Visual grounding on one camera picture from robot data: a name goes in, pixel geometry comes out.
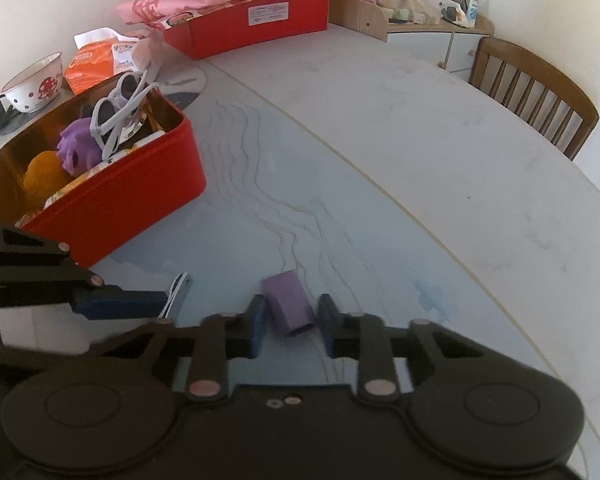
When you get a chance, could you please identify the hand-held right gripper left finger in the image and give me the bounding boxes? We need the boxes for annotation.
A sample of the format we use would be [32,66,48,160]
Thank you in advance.
[105,294,268,403]

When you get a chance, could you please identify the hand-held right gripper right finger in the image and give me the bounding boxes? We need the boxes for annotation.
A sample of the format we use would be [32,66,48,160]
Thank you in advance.
[317,294,486,403]

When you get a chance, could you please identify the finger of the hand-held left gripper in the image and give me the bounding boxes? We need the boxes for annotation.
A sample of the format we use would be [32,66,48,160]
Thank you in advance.
[0,215,168,321]
[0,310,153,368]

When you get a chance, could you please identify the purple eraser block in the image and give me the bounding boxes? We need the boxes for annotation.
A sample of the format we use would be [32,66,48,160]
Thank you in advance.
[261,270,317,338]

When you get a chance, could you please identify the red tin box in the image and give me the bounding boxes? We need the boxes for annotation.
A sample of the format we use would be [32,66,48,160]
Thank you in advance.
[0,87,207,269]

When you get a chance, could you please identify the orange round object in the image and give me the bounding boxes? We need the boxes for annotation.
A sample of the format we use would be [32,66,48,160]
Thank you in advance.
[22,151,71,206]

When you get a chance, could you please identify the purple hair claw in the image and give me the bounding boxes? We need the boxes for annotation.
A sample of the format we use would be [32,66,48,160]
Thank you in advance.
[56,116,105,177]

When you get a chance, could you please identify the white sunglasses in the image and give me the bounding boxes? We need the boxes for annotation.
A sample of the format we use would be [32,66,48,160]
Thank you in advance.
[90,71,160,157]

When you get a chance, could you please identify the white mushroom print bowl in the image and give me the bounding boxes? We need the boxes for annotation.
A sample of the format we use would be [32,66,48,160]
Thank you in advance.
[0,51,63,113]

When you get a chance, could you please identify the orange tissue pack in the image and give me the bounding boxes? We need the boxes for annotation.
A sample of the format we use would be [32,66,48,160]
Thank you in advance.
[62,30,153,96]

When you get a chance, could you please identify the red cardboard box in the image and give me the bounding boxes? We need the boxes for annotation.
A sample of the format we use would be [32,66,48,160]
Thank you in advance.
[162,0,331,61]

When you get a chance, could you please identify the wooden cabinet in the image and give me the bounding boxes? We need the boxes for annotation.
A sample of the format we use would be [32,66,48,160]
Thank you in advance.
[328,0,495,83]

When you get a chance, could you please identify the wooden chair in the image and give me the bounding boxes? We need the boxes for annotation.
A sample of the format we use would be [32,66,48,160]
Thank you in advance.
[469,36,600,162]

